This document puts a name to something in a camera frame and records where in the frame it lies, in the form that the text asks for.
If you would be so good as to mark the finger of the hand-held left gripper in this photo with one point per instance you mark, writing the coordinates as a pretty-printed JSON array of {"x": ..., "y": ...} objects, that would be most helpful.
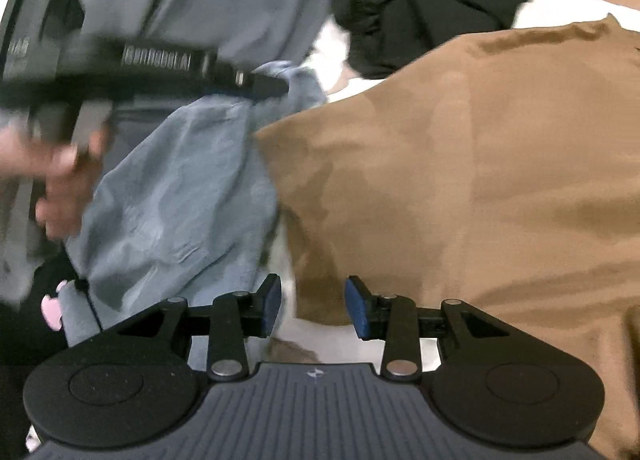
[{"x": 260, "y": 87}]

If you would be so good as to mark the light blue jeans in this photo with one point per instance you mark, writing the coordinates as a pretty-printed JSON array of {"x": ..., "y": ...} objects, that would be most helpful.
[{"x": 190, "y": 200}]

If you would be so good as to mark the person's left hand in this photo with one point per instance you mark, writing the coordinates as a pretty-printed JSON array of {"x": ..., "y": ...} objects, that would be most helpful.
[{"x": 65, "y": 190}]

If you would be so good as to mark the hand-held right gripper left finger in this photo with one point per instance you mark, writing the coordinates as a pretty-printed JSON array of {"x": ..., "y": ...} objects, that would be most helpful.
[{"x": 270, "y": 307}]

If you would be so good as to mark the brown printed t-shirt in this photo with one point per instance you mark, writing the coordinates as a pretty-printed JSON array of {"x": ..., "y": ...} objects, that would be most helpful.
[{"x": 475, "y": 190}]

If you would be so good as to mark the black garment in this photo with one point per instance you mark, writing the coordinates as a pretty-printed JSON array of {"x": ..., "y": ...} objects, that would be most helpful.
[{"x": 425, "y": 4}]

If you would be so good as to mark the cream bear printed bedsheet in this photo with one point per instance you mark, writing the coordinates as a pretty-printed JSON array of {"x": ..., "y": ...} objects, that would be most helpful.
[{"x": 325, "y": 54}]

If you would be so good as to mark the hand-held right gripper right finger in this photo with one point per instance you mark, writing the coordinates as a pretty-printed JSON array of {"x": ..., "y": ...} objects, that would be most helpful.
[{"x": 356, "y": 310}]

